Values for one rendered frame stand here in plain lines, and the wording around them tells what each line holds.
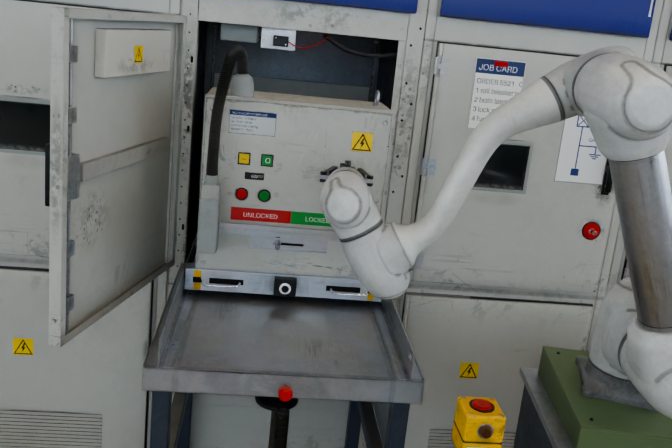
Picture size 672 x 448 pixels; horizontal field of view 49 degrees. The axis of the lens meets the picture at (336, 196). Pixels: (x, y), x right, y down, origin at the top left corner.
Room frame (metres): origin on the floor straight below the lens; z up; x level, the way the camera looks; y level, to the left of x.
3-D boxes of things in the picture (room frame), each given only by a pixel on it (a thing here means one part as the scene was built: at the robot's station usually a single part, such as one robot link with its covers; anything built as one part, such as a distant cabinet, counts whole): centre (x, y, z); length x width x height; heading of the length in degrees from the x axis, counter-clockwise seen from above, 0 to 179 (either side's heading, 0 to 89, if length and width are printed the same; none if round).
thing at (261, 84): (2.75, 0.20, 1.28); 0.58 x 0.02 x 0.19; 96
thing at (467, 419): (1.31, -0.33, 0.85); 0.08 x 0.08 x 0.10; 6
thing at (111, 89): (1.81, 0.55, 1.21); 0.63 x 0.07 x 0.74; 170
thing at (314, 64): (2.53, 0.18, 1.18); 0.78 x 0.69 x 0.79; 6
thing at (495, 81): (2.18, -0.44, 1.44); 0.15 x 0.01 x 0.21; 96
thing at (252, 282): (1.90, 0.12, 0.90); 0.54 x 0.05 x 0.06; 96
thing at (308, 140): (1.89, 0.11, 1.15); 0.48 x 0.01 x 0.48; 96
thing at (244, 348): (1.80, 0.10, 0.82); 0.68 x 0.62 x 0.06; 6
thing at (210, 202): (1.80, 0.32, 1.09); 0.08 x 0.05 x 0.17; 6
